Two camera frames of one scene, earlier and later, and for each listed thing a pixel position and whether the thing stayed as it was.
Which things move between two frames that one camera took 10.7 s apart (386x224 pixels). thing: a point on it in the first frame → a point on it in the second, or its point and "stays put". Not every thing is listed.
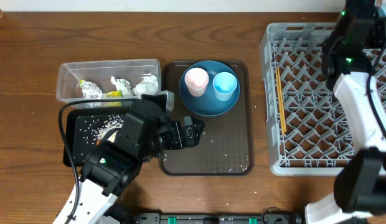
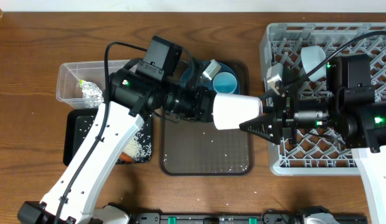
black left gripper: (175, 128) → (202, 106)
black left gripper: (268, 217) stays put
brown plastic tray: (226, 145) stays put
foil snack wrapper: (91, 90) stays put
